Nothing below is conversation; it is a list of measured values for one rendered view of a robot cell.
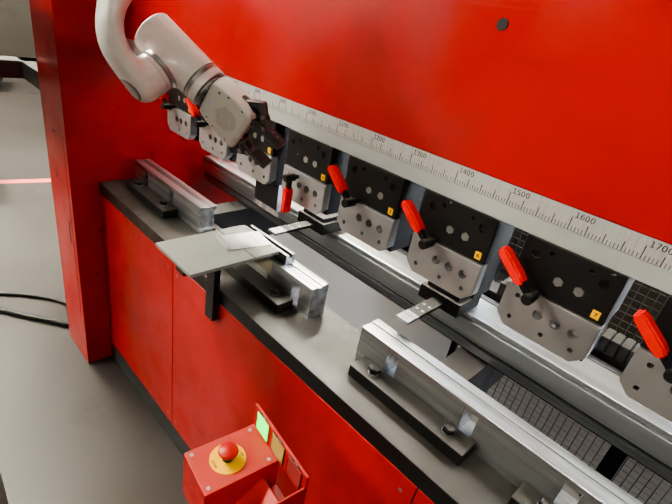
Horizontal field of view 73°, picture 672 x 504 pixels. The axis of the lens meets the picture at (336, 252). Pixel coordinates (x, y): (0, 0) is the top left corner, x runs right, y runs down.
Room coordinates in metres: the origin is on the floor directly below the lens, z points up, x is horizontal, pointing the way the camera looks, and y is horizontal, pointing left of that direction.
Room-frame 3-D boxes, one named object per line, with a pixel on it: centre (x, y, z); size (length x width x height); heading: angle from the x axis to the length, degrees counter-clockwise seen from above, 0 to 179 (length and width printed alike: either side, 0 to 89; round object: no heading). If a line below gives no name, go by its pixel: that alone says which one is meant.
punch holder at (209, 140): (1.31, 0.38, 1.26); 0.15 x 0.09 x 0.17; 49
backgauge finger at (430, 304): (0.97, -0.26, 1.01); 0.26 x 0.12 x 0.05; 139
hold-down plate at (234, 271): (1.10, 0.22, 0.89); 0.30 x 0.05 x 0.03; 49
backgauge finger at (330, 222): (1.30, 0.11, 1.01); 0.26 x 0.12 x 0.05; 139
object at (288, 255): (1.15, 0.19, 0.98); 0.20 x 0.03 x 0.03; 49
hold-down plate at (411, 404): (0.73, -0.21, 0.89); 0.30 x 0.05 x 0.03; 49
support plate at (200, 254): (1.05, 0.31, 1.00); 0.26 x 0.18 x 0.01; 139
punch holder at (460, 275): (0.79, -0.22, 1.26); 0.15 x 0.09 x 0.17; 49
